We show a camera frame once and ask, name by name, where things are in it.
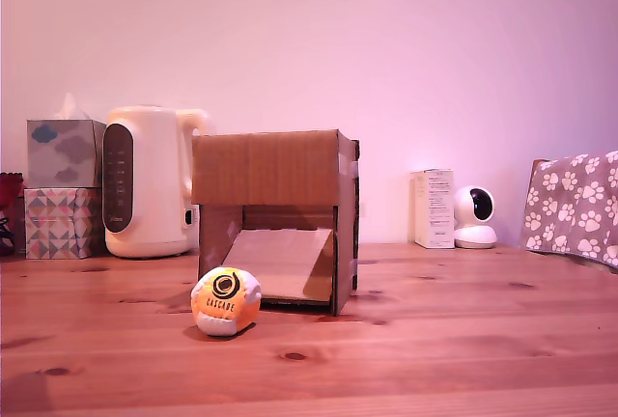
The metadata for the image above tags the orange and white footbag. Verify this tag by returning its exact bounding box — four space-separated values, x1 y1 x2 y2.
190 265 264 338

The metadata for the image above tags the cardboard dice tower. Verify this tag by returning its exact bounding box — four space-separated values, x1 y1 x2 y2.
190 128 361 318

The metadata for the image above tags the white printed carton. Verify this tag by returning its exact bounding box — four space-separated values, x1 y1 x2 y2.
410 168 456 250

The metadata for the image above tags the white electric kettle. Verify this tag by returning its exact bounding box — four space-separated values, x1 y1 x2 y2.
101 105 210 260

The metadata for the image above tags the cloud print tissue box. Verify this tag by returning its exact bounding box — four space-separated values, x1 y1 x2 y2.
26 119 107 190

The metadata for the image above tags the white tissue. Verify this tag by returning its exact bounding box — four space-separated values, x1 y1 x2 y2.
53 92 92 122

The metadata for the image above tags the triangle print tissue box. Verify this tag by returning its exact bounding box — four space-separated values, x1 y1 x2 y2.
23 187 105 261

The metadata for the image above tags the paw print blanket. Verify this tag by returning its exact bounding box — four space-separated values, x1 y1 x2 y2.
520 150 618 269

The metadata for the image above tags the red flower decoration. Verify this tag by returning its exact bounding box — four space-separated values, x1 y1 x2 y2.
0 171 26 258

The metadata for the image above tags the small white round camera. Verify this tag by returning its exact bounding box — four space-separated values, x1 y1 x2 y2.
452 184 499 250

